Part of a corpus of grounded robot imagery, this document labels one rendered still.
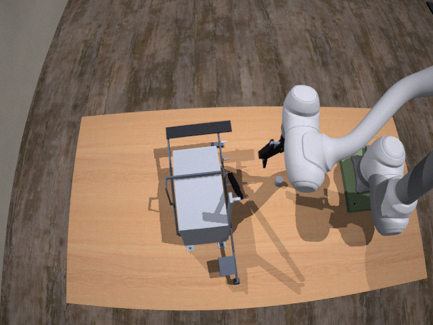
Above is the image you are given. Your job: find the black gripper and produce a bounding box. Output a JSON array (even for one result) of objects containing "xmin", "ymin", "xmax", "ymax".
[{"xmin": 258, "ymin": 135, "xmax": 285, "ymax": 168}]

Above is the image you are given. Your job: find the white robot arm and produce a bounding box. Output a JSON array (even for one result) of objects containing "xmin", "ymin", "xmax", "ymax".
[{"xmin": 281, "ymin": 65, "xmax": 433, "ymax": 236}]

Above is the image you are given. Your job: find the grey cylinder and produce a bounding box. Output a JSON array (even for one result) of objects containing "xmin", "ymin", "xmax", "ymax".
[{"xmin": 274, "ymin": 176, "xmax": 283, "ymax": 187}]

